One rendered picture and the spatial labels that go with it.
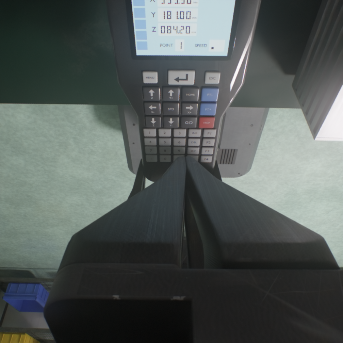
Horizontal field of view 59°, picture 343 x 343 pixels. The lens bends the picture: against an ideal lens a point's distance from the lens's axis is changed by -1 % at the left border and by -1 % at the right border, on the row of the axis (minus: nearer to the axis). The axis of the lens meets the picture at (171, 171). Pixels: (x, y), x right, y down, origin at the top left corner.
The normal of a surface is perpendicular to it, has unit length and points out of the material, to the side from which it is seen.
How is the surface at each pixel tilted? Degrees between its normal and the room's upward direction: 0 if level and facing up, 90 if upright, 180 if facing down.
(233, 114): 0
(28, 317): 90
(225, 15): 0
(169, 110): 0
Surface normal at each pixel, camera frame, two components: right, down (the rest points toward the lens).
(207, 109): -0.01, 0.77
